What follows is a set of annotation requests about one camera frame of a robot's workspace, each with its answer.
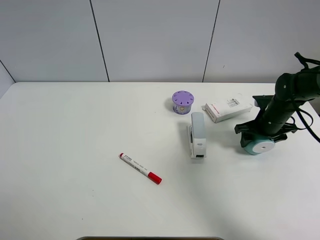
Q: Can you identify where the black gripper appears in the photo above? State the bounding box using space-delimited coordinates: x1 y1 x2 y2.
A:
234 115 297 148

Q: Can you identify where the teal pencil sharpener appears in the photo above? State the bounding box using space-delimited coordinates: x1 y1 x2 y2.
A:
244 139 276 155

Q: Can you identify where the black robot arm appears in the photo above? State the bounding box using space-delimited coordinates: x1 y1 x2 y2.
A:
234 67 320 155

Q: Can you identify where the white grey stapler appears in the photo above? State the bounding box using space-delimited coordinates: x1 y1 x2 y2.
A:
186 112 207 159

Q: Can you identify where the white cardboard box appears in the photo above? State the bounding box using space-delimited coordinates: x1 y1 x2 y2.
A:
202 94 253 123

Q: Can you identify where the purple round container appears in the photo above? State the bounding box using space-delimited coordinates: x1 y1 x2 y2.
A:
171 90 195 115

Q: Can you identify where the red white marker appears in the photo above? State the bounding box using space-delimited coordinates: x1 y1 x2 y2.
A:
119 153 162 185

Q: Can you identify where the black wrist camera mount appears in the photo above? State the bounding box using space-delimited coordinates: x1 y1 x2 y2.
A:
253 95 273 110

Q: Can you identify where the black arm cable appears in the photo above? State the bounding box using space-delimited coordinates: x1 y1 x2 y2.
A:
289 51 320 144

